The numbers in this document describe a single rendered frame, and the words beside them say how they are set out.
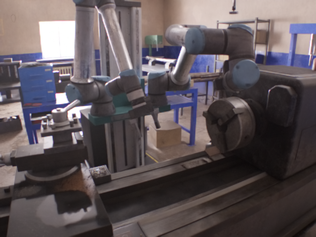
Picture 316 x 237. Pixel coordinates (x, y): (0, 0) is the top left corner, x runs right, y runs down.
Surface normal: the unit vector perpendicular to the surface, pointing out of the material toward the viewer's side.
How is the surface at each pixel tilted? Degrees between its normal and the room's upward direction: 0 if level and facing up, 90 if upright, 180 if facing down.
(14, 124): 90
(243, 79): 75
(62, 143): 0
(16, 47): 90
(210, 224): 0
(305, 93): 90
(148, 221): 48
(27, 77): 90
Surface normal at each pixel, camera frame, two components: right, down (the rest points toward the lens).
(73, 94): -0.56, 0.35
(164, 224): 0.00, -0.95
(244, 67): -0.04, 0.10
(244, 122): 0.42, -0.10
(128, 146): 0.54, 0.27
